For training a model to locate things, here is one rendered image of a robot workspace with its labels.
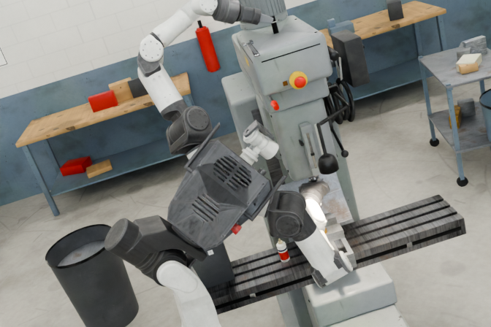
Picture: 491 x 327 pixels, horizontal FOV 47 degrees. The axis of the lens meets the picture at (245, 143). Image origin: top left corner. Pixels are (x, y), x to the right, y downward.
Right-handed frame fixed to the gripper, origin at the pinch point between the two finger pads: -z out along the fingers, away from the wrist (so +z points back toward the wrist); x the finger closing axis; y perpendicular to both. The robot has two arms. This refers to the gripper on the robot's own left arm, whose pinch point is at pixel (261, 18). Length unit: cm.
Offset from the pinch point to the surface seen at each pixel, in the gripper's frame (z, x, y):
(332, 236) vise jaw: -48, 8, -79
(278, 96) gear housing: -8.6, 10.5, -25.9
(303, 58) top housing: -8.7, 22.2, -10.4
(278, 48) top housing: 0.4, 20.0, -8.9
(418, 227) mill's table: -84, 16, -70
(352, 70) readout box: -51, -12, -12
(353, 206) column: -84, -31, -79
